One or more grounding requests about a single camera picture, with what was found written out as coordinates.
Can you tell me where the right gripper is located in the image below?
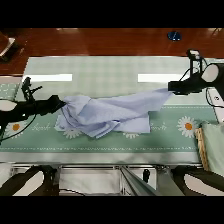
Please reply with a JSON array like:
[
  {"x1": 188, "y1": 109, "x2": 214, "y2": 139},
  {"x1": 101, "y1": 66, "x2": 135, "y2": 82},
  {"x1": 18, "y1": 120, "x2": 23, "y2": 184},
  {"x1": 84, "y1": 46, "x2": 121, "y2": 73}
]
[{"x1": 167, "y1": 77, "x2": 205, "y2": 96}]

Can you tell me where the pale green garment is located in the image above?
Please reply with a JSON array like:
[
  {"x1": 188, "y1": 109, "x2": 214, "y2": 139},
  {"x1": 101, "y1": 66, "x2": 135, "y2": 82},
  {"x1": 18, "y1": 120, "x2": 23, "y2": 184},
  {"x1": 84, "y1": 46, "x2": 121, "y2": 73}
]
[{"x1": 199, "y1": 121, "x2": 224, "y2": 178}]

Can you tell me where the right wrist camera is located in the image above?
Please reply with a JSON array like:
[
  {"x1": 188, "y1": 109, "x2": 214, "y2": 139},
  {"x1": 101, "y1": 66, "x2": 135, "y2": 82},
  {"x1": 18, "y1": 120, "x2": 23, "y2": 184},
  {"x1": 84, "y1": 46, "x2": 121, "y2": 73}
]
[{"x1": 185, "y1": 48, "x2": 204, "y2": 78}]

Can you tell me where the brown wooden slat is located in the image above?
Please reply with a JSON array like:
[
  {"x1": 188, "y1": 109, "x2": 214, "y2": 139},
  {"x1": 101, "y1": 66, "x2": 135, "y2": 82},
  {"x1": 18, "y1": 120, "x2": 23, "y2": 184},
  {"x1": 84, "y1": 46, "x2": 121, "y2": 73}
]
[{"x1": 194, "y1": 127, "x2": 210, "y2": 172}]

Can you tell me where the round blue object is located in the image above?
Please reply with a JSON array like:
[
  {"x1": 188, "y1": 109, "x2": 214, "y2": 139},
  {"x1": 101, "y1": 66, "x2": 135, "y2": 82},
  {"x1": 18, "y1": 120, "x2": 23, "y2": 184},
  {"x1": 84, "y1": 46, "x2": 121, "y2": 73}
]
[{"x1": 167, "y1": 30, "x2": 183, "y2": 42}]

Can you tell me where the black cable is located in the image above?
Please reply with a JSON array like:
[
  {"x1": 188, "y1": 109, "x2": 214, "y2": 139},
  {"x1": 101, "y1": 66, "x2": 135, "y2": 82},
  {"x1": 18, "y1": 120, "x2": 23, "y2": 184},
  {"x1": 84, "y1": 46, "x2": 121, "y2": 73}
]
[
  {"x1": 58, "y1": 187, "x2": 82, "y2": 197},
  {"x1": 205, "y1": 87, "x2": 224, "y2": 110},
  {"x1": 0, "y1": 112, "x2": 38, "y2": 144}
]

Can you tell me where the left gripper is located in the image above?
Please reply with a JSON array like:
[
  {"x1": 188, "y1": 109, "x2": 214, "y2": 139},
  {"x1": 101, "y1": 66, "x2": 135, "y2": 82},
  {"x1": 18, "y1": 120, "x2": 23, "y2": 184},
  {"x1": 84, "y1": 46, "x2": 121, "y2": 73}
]
[{"x1": 35, "y1": 94, "x2": 67, "y2": 116}]

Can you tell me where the silver frame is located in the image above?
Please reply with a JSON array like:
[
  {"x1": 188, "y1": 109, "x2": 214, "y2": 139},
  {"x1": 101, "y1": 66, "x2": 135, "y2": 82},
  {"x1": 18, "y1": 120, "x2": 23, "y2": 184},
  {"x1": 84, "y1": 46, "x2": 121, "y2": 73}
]
[{"x1": 0, "y1": 161, "x2": 224, "y2": 197}]

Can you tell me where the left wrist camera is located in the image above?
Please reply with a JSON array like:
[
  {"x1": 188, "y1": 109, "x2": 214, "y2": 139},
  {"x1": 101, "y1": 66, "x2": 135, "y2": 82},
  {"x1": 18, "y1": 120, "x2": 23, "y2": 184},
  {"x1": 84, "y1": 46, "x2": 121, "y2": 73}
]
[{"x1": 21, "y1": 76, "x2": 44, "y2": 102}]

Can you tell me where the light blue shirt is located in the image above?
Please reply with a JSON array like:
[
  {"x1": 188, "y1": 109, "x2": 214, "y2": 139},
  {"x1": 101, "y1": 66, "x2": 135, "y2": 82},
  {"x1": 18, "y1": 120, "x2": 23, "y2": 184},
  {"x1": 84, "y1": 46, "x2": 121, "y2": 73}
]
[{"x1": 54, "y1": 87, "x2": 175, "y2": 140}]

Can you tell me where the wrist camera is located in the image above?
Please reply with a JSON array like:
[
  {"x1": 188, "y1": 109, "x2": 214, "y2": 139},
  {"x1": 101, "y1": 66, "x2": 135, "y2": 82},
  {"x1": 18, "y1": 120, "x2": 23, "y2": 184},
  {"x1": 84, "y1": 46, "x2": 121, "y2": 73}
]
[
  {"x1": 21, "y1": 76, "x2": 44, "y2": 102},
  {"x1": 185, "y1": 48, "x2": 204, "y2": 78}
]

